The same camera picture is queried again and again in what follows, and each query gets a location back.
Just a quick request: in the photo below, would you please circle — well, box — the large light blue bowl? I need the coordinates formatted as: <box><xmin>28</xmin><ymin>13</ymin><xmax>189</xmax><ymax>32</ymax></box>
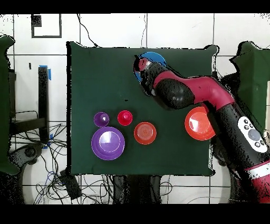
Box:
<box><xmin>134</xmin><ymin>51</ymin><xmax>167</xmax><ymax>82</ymax></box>

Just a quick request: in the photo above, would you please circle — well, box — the small orange bowl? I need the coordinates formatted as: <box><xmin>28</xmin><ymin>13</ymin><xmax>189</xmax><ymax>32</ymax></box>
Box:
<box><xmin>133</xmin><ymin>122</ymin><xmax>157</xmax><ymax>145</ymax></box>

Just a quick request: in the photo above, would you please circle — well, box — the large orange bowl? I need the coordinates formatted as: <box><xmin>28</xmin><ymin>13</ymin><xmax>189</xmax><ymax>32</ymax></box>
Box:
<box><xmin>185</xmin><ymin>106</ymin><xmax>216</xmax><ymax>141</ymax></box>

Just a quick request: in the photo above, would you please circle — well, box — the dark green table cloth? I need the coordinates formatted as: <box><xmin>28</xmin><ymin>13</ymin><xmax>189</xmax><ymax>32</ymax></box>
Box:
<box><xmin>66</xmin><ymin>41</ymin><xmax>219</xmax><ymax>177</ymax></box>

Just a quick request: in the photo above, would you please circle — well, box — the red cup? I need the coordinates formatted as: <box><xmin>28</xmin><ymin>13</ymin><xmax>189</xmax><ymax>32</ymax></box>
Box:
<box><xmin>117</xmin><ymin>110</ymin><xmax>133</xmax><ymax>127</ymax></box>

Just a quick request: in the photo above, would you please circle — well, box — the purple cup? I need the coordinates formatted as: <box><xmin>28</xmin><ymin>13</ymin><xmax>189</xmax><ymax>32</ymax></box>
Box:
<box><xmin>93</xmin><ymin>111</ymin><xmax>110</xmax><ymax>128</ymax></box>

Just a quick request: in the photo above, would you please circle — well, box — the purple bowl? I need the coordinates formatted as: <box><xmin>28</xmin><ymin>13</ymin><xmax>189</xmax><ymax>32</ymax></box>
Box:
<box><xmin>91</xmin><ymin>126</ymin><xmax>126</xmax><ymax>161</ymax></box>

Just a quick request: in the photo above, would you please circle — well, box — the black equipment stand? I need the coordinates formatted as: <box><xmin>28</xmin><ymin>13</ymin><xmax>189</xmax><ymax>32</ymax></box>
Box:
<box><xmin>9</xmin><ymin>66</ymin><xmax>50</xmax><ymax>144</ymax></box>

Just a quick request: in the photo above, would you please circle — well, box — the green clothed side table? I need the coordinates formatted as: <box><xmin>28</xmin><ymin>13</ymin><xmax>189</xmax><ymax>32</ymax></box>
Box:
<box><xmin>229</xmin><ymin>41</ymin><xmax>270</xmax><ymax>136</ymax></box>
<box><xmin>0</xmin><ymin>35</ymin><xmax>20</xmax><ymax>176</ymax></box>

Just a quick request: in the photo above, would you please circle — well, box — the black power strip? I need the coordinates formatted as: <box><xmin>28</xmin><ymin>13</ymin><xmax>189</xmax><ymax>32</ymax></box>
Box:
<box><xmin>59</xmin><ymin>170</ymin><xmax>82</xmax><ymax>200</ymax></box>

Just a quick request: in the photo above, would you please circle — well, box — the thin black cable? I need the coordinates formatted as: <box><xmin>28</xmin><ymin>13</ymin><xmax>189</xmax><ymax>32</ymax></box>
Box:
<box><xmin>76</xmin><ymin>14</ymin><xmax>99</xmax><ymax>48</ymax></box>

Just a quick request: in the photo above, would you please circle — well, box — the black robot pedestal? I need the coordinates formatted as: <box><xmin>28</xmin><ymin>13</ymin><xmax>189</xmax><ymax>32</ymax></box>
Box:
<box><xmin>112</xmin><ymin>175</ymin><xmax>162</xmax><ymax>204</ymax></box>

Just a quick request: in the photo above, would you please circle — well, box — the bundle of floor cables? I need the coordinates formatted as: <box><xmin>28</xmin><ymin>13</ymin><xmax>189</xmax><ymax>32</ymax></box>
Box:
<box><xmin>10</xmin><ymin>109</ymin><xmax>113</xmax><ymax>204</ymax></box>

